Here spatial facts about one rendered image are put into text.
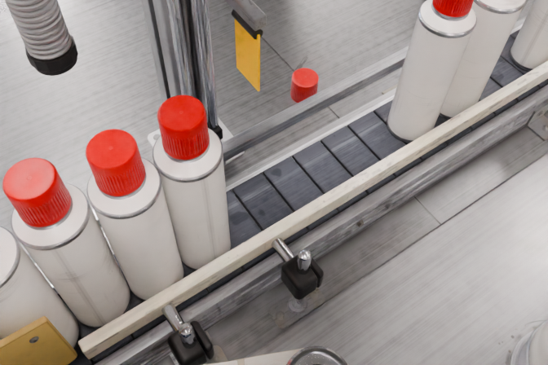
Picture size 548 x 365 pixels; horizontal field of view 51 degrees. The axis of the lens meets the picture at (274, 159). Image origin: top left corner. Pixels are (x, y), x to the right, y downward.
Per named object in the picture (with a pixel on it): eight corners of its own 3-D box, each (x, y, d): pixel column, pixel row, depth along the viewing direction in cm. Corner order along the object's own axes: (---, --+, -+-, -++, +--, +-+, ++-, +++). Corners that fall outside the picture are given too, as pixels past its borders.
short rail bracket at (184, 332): (192, 394, 52) (178, 356, 43) (160, 338, 55) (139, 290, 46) (223, 374, 54) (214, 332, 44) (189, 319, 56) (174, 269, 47)
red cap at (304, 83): (320, 101, 73) (322, 83, 70) (294, 106, 73) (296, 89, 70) (311, 82, 75) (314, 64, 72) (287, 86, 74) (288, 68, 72)
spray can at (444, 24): (408, 151, 63) (462, 1, 46) (377, 120, 65) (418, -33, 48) (442, 130, 64) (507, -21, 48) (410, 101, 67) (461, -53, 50)
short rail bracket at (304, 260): (293, 326, 56) (301, 276, 47) (276, 301, 58) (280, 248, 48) (320, 308, 57) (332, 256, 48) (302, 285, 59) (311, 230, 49)
